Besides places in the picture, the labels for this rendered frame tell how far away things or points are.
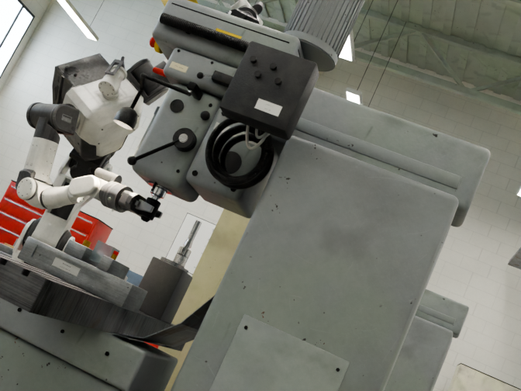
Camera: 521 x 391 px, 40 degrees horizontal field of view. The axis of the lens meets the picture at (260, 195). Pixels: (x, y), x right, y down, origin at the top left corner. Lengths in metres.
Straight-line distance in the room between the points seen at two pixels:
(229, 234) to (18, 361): 2.05
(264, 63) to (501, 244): 9.71
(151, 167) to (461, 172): 0.92
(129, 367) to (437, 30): 9.53
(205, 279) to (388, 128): 2.09
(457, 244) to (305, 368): 9.61
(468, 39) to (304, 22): 8.76
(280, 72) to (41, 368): 1.06
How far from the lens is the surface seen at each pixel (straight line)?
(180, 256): 2.63
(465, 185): 2.08
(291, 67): 1.94
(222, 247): 4.00
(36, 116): 2.66
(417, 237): 1.91
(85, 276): 2.07
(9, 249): 5.30
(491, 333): 11.25
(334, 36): 2.32
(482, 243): 11.45
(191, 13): 2.36
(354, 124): 2.14
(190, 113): 2.24
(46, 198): 2.52
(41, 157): 2.59
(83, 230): 7.49
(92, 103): 2.68
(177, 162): 2.20
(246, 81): 1.94
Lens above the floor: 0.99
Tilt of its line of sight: 11 degrees up
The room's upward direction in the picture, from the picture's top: 25 degrees clockwise
